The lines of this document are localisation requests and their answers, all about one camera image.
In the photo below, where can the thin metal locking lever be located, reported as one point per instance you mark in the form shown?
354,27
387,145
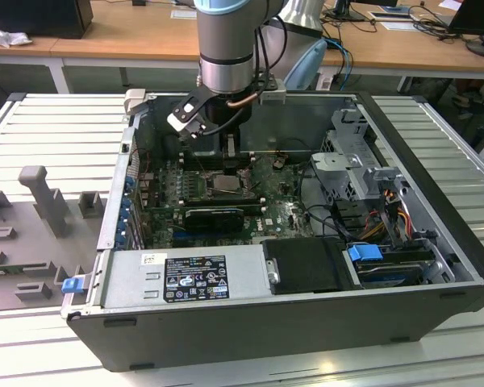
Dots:
203,165
226,190

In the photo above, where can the silver square CPU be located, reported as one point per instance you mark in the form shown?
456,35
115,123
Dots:
228,183

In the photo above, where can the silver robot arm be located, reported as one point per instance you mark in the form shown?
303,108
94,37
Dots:
226,40

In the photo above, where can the black RAM slot row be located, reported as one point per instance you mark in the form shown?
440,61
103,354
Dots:
226,203
205,161

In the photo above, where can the CPU socket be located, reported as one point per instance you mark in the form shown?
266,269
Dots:
230,195

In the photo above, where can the blue expansion slot clips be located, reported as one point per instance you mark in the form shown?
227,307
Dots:
125,213

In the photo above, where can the black plastic drive cover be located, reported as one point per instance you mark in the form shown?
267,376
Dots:
302,266

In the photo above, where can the round coin battery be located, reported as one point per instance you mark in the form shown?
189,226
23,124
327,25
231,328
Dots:
277,163

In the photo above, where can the white power strip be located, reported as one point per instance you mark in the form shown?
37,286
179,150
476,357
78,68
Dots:
324,82

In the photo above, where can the green motherboard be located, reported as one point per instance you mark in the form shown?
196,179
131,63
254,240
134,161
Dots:
274,209

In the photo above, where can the black graphics card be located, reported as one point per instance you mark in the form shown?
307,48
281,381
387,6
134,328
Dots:
214,221

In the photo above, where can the wooden desk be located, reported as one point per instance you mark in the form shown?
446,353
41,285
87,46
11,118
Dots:
145,36

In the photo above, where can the silver drive cage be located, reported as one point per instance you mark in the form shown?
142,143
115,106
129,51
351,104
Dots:
347,161

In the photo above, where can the dark monitor base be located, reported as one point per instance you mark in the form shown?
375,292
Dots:
349,10

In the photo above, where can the hard disk in blue carrier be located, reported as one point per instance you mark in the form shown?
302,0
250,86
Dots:
365,254

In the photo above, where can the silver power supply unit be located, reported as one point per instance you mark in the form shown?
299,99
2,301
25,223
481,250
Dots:
125,278

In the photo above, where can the black computer box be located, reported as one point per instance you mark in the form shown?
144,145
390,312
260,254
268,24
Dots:
40,16

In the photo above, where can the black open PC case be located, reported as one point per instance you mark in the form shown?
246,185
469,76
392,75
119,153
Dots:
226,338

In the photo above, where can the crumpled white paper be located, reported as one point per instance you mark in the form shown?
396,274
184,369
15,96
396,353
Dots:
8,37

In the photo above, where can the blue case latch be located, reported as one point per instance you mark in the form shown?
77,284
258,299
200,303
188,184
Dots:
72,286

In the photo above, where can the grey parts rack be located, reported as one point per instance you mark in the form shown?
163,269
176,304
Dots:
32,242

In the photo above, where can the black monitor with stand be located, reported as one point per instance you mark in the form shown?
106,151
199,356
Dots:
476,16

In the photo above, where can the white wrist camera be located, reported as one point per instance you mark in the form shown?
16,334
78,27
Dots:
185,119

